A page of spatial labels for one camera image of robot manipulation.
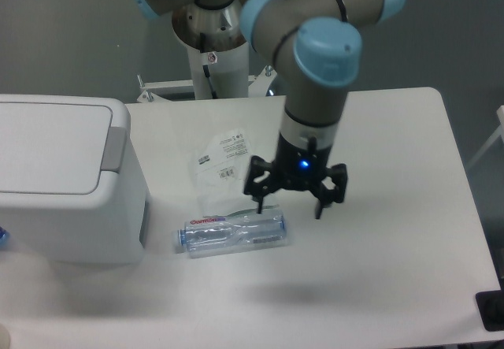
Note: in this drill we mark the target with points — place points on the blue object at left edge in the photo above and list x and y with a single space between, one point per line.
4 237

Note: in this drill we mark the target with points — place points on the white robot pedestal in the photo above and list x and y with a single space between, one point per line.
217 51

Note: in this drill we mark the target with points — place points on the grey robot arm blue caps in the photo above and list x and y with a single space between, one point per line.
315 45

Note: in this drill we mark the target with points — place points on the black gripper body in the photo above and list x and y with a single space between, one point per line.
294 168

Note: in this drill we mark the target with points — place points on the white trash can lid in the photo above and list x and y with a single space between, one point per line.
52 148

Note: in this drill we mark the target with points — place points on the white base frame with bolts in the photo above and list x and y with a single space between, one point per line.
266 83

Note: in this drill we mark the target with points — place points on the black device at table edge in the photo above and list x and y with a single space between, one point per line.
490 306

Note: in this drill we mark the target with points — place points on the white frame at right edge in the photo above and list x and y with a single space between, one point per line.
495 136

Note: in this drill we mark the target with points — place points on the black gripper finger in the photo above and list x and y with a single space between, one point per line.
258 182
329 186

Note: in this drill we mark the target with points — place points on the clear plastic bag with labels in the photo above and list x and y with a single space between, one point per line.
218 173

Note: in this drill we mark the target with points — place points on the white trash can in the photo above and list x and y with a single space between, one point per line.
106 226

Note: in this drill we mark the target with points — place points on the crushed clear plastic bottle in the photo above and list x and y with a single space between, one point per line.
217 235

